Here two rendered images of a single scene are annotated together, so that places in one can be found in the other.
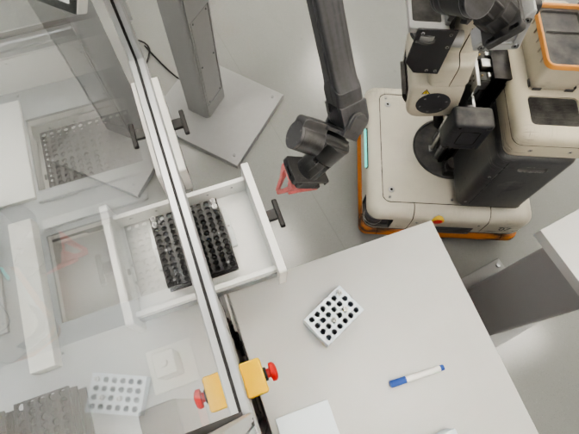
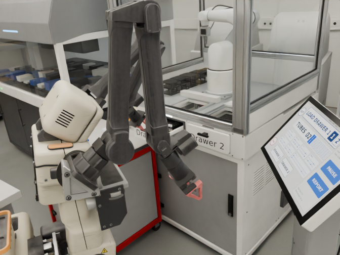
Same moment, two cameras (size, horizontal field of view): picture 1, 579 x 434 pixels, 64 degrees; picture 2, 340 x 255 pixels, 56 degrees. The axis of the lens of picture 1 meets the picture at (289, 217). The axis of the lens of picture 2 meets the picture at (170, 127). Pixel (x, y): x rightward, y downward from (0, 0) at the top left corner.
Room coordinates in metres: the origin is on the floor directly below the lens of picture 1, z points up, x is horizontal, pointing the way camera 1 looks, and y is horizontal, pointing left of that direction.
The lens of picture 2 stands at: (2.06, -0.43, 1.64)
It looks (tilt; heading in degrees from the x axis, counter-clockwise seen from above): 23 degrees down; 160
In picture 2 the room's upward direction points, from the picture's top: 4 degrees counter-clockwise
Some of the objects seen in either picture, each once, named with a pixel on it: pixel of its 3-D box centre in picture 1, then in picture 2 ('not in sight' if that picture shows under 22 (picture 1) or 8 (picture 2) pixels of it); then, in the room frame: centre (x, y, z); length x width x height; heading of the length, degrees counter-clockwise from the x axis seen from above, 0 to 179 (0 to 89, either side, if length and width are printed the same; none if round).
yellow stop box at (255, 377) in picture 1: (255, 377); not in sight; (0.04, 0.04, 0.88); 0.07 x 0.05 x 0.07; 24
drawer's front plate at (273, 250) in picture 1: (263, 222); (150, 133); (0.39, 0.06, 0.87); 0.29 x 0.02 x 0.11; 24
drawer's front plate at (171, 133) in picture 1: (171, 133); (207, 137); (0.62, 0.32, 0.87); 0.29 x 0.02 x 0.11; 24
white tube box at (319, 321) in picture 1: (333, 316); not in sight; (0.20, -0.13, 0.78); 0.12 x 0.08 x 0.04; 138
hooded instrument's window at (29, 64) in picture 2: not in sight; (68, 53); (-1.37, -0.19, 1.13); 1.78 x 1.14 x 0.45; 24
